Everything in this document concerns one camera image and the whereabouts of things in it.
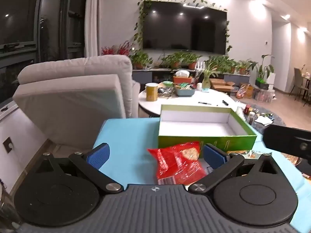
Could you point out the grey television cabinet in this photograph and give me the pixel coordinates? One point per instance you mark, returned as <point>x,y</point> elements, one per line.
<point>145,76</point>

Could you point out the light blue tablecloth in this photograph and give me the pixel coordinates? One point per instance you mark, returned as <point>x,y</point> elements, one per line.
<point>126,138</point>

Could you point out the blue basket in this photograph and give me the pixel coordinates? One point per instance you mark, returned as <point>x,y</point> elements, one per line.
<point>184,92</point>

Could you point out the green cardboard box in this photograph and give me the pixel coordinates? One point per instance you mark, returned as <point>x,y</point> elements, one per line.
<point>184,140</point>

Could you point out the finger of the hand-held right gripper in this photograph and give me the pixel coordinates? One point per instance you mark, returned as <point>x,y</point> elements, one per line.
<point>286,139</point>

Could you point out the clear plastic bag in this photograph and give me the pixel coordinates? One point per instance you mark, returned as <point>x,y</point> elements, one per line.
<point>239,110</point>

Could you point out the brown bottle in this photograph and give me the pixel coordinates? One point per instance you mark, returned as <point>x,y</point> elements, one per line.
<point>251,117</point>

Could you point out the clear storage box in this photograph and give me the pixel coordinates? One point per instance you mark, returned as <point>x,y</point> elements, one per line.
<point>263,95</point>

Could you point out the white air purifier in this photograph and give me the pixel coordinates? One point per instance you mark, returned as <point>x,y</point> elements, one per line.
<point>271,80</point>

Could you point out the tray of wrapped candies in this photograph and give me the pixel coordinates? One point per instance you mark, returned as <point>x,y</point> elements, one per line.
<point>166,92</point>

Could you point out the white router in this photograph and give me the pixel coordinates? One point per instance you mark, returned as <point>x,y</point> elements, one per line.
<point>200,66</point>

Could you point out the orange net bag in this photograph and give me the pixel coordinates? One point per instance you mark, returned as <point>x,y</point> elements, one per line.
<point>244,92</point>

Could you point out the white curtain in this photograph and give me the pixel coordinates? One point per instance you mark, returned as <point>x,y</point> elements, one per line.
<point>92,17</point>

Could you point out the orange tissue box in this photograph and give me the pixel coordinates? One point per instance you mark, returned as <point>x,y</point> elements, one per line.
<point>182,79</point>

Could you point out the tall leafy plant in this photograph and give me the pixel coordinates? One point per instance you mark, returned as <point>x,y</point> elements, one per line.
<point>263,70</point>

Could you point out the dining chair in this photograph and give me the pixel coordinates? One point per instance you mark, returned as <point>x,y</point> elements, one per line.
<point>297,77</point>

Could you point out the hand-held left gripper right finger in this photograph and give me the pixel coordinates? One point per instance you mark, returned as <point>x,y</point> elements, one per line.
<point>213,155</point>

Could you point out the small white cup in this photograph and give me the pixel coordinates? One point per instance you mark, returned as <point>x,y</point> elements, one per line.
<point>199,87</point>

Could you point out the green bowl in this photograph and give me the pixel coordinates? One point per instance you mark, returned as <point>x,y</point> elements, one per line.
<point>167,83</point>

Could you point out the open cardboard box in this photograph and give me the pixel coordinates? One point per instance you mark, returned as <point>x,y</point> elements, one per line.
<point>220,82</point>

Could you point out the black pen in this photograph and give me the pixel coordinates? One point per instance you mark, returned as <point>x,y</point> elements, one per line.
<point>204,102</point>

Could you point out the dark marble round table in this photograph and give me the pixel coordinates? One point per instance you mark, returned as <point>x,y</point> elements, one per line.
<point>277,120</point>

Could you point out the small teal box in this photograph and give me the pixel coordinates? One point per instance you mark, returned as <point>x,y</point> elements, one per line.
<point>206,89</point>

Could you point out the dark window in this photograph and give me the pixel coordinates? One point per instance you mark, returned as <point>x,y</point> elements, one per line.
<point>48,17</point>

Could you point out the yellow can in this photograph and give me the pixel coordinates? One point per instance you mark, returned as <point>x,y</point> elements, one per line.
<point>151,93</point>

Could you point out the glass vase with plant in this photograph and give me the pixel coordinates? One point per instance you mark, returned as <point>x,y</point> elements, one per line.
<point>206,83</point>

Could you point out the beige sofa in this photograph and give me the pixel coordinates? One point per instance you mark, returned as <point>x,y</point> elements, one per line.
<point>73,77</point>

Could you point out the red cracker packet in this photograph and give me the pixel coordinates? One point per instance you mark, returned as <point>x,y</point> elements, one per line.
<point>175,165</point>

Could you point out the green vine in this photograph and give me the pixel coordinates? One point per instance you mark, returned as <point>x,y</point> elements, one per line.
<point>139,35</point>

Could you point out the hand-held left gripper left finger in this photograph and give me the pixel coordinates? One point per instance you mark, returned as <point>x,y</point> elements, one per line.
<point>98,154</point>

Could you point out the red flower plant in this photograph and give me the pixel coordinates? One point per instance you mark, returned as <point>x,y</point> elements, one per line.
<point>122,49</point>

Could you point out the wall television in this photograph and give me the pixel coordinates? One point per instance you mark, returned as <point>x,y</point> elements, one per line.
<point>184,26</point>

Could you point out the black planter box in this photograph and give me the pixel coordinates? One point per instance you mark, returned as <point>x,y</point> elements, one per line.
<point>261,84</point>

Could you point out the white round table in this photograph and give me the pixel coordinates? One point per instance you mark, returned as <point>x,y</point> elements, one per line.
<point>184,100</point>

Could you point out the green potted plant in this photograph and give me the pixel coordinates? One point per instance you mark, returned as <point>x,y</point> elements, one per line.
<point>175,62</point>
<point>139,62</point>
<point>242,69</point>
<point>232,68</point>
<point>216,64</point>
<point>192,63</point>

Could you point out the white tissue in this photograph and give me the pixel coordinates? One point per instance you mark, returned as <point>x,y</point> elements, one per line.
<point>264,120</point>

